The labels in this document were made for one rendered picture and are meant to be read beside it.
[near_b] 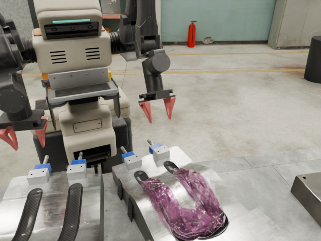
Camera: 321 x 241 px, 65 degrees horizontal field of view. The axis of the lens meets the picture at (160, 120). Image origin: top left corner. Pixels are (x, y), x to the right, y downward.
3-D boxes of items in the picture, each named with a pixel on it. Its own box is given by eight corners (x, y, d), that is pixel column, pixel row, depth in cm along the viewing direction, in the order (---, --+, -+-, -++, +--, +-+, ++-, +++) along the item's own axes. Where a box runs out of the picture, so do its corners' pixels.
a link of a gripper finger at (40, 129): (49, 152, 67) (41, 122, 62) (21, 155, 66) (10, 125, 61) (54, 138, 73) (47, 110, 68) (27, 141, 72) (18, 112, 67)
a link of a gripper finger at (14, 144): (33, 154, 66) (23, 123, 62) (4, 158, 65) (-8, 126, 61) (38, 140, 72) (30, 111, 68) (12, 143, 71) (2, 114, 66)
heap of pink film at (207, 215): (133, 184, 77) (133, 164, 73) (183, 166, 84) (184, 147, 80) (178, 257, 57) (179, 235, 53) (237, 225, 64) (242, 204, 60)
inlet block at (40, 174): (40, 163, 85) (37, 150, 82) (56, 161, 85) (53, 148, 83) (31, 191, 73) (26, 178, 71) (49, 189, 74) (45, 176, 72)
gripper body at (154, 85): (174, 94, 82) (170, 71, 82) (144, 99, 79) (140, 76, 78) (166, 95, 88) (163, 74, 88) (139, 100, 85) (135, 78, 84)
